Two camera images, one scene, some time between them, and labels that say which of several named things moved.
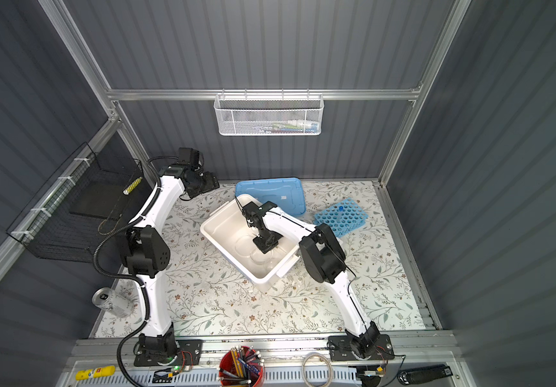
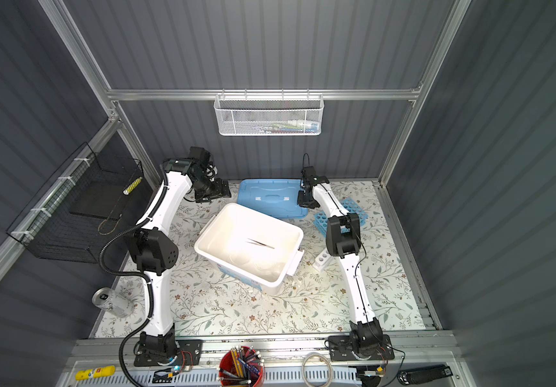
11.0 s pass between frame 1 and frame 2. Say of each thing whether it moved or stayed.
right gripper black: moved
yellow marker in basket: stayed
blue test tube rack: stayed
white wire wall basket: stayed
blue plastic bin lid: stayed
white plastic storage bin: moved
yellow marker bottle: stayed
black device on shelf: stayed
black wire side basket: stayed
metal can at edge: stayed
